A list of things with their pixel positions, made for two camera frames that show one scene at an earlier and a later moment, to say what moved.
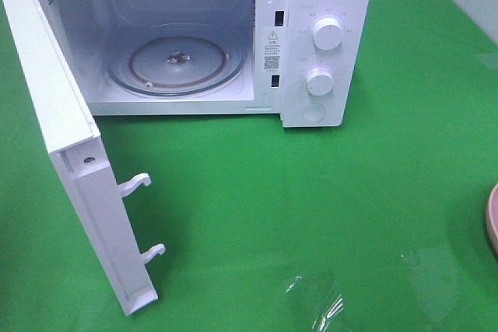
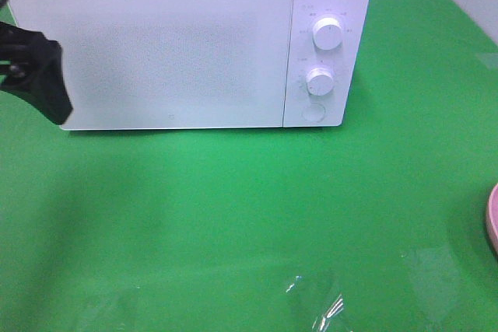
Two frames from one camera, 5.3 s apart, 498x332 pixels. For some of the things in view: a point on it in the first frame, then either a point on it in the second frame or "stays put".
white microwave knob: x=319 y=81 stays put
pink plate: x=492 y=219 stays put
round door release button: x=313 y=113 stays put
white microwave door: x=73 y=139 -> x=168 y=54
